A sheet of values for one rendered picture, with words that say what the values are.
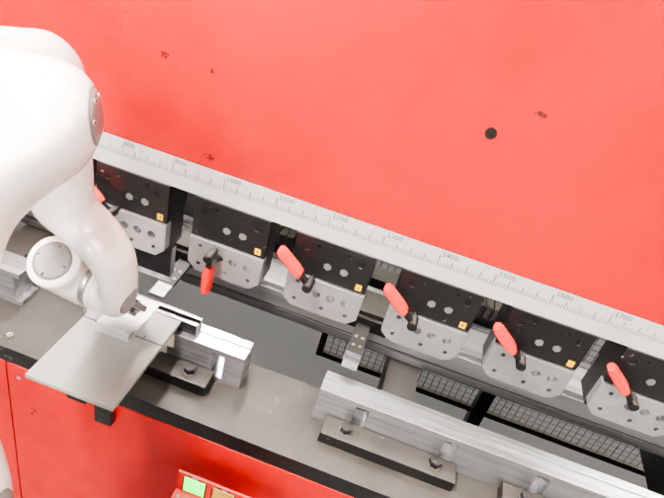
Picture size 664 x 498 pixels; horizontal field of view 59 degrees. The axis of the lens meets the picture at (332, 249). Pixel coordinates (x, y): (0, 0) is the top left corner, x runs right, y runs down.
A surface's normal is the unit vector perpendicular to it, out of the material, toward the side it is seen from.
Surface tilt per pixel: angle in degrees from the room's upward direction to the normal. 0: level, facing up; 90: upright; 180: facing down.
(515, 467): 90
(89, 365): 0
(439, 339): 90
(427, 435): 90
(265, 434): 0
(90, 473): 90
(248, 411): 0
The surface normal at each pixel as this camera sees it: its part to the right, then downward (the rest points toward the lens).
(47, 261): 0.01, -0.29
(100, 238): 0.76, -0.20
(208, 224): -0.25, 0.50
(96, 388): 0.22, -0.80
